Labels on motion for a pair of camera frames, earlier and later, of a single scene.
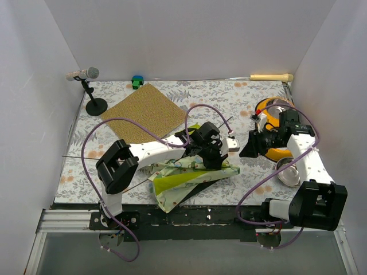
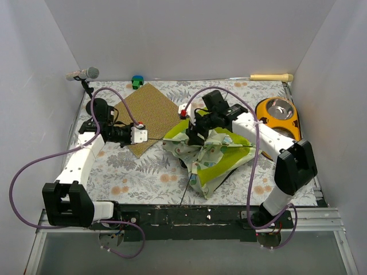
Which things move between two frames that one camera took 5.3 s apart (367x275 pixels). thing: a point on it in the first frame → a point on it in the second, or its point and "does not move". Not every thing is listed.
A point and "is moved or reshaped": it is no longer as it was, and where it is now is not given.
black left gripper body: x=214 y=156 → x=126 y=135
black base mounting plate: x=184 y=223 does not move
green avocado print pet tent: x=175 y=182 is moved or reshaped
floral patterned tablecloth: x=214 y=142 does not move
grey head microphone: x=91 y=72 does not move
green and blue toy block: x=137 y=81 does not move
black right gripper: x=256 y=142 → x=192 y=134
